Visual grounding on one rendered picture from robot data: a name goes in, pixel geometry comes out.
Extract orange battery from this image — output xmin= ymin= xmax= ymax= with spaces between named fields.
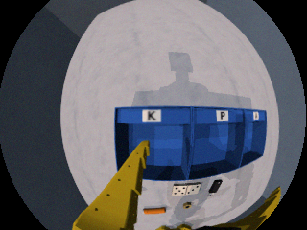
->
xmin=143 ymin=207 xmax=166 ymax=214

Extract white domino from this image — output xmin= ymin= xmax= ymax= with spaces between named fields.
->
xmin=172 ymin=182 xmax=201 ymax=196

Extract brass hex nut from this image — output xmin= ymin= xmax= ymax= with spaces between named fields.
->
xmin=183 ymin=202 xmax=191 ymax=209

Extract black usb stick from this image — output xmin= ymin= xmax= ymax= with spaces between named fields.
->
xmin=207 ymin=179 xmax=223 ymax=196

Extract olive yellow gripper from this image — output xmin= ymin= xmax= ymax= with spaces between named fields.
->
xmin=72 ymin=140 xmax=281 ymax=230

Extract blue rack of bins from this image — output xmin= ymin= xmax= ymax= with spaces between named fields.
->
xmin=114 ymin=106 xmax=267 ymax=181

